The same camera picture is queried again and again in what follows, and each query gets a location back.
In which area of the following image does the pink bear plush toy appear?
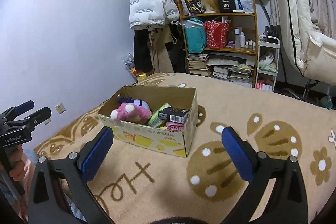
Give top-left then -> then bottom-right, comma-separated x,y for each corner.
110,103 -> 152,124

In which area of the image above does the purple doll plush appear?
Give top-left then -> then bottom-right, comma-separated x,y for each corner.
117,94 -> 150,110

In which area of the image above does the green tissue pack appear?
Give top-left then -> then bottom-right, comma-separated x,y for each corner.
146,103 -> 170,128

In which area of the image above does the black small box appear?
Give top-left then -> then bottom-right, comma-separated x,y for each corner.
158,107 -> 190,124

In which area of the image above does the person's left hand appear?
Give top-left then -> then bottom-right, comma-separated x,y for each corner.
9,145 -> 26,181

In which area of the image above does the plastic bag of toys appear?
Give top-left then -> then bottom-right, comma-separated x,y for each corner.
122,52 -> 147,82

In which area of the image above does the open cardboard box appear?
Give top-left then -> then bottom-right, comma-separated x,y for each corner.
98,86 -> 198,158

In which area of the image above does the white utility cart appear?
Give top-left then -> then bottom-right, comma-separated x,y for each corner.
255,35 -> 280,92

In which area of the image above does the brown hanging coat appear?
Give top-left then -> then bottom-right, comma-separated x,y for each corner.
147,26 -> 174,73

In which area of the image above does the white padded chair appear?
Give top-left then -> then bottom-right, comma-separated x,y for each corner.
277,0 -> 335,85

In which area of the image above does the white puffer jacket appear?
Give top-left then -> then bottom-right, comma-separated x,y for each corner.
129,0 -> 179,30

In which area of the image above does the stack of books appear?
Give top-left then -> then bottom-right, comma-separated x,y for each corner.
187,53 -> 212,77

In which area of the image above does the wooden bookshelf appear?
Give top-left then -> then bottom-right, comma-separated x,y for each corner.
178,0 -> 259,87

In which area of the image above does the teal bag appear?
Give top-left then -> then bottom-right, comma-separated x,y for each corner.
183,18 -> 207,53

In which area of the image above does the red gift bag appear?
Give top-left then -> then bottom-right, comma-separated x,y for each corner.
205,20 -> 230,50

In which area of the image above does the black box with 40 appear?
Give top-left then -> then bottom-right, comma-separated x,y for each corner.
218,0 -> 236,13

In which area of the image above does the upper wall socket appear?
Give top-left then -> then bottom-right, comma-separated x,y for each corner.
55,103 -> 66,114

